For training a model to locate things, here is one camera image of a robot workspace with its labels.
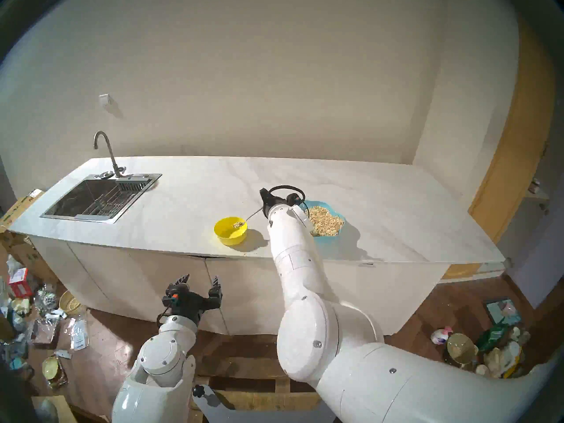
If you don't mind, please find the small yellow plastic bowl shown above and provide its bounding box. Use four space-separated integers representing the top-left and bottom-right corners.
214 216 248 245

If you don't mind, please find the blue patterned ceramic bowl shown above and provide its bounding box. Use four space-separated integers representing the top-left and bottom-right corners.
37 288 60 315

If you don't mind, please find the wooden pallet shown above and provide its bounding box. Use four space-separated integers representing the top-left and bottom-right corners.
189 354 322 412

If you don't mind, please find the yellow wooden door frame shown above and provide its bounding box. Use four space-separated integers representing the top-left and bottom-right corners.
468 21 557 244

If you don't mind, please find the metal sink drain rack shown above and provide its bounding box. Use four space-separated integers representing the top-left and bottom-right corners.
77 181 148 219

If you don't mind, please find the curved metal faucet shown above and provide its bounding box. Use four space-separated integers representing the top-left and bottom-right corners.
93 131 133 179

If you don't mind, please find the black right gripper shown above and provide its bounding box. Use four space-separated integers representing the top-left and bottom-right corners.
259 187 305 219

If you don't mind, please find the pale woven basket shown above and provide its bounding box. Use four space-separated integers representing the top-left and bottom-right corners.
59 290 85 317

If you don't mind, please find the stainless steel sink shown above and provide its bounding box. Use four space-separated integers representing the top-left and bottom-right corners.
40 173 162 224

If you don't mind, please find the metal spoon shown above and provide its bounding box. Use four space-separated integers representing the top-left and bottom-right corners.
233 208 264 228

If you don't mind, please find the dark green snack bag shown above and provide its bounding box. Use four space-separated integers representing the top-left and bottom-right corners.
476 323 507 352

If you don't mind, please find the clear bag with white label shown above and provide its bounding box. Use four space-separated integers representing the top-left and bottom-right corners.
66 316 89 351

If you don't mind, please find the blue scalloped bowl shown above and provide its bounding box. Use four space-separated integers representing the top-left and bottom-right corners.
303 200 347 242

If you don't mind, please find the flat clear plastic bag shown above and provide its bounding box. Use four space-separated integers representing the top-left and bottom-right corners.
27 317 60 344

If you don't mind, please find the white counter cabinet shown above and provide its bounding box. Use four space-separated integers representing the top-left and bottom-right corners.
27 235 449 339

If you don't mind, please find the teal framed tablet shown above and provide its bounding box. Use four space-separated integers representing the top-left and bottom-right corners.
482 298 520 326

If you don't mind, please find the large cereal heap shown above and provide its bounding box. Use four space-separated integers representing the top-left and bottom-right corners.
307 207 345 237

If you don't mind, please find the green colander bowl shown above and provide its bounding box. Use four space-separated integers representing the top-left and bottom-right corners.
446 333 479 367

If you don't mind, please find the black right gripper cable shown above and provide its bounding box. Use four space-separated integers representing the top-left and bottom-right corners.
268 185 309 213

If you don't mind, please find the brown cardboard box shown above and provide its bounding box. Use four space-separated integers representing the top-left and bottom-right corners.
0 189 58 282

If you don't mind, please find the small red box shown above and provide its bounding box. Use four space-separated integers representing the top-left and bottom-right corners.
8 268 33 298

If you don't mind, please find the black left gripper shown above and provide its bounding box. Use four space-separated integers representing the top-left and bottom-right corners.
161 275 223 327

